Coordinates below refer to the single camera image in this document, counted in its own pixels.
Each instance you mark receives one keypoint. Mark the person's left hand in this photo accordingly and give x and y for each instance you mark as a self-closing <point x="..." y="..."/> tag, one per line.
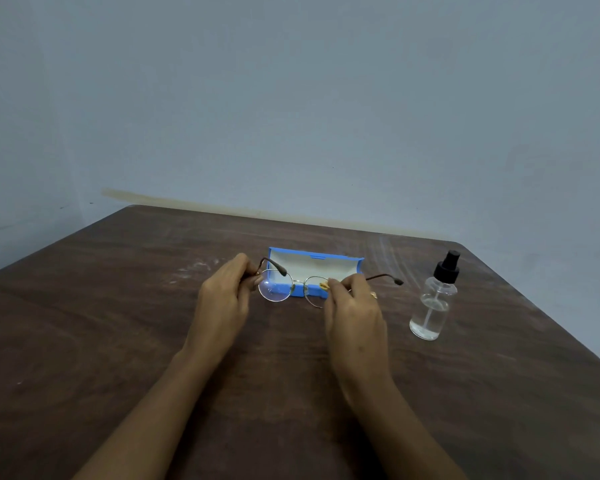
<point x="217" y="309"/>

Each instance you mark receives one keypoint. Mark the clear spray bottle black cap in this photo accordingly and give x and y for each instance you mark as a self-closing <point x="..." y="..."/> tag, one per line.
<point x="432" y="307"/>

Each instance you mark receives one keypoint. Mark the small yellow cleaning cloth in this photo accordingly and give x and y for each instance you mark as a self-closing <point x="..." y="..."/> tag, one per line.
<point x="324" y="285"/>

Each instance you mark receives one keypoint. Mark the round metal-rimmed eyeglasses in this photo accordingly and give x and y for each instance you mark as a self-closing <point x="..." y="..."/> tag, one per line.
<point x="276" y="290"/>

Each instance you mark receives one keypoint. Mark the person's left forearm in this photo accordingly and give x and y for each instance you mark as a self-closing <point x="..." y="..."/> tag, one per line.
<point x="150" y="419"/>

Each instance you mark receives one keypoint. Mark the person's right hand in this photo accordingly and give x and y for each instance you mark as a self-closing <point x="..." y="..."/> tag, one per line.
<point x="355" y="329"/>

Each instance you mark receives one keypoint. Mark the open blue eyeglasses case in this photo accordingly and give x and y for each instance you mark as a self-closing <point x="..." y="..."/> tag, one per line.
<point x="310" y="263"/>

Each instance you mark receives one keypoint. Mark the person's right thumb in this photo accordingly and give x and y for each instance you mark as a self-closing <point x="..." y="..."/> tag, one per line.
<point x="329" y="302"/>

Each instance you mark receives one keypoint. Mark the person's right forearm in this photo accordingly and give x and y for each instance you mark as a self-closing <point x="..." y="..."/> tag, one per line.
<point x="405" y="434"/>

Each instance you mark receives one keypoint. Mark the person's left thumb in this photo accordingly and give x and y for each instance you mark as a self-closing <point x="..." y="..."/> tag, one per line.
<point x="249" y="294"/>

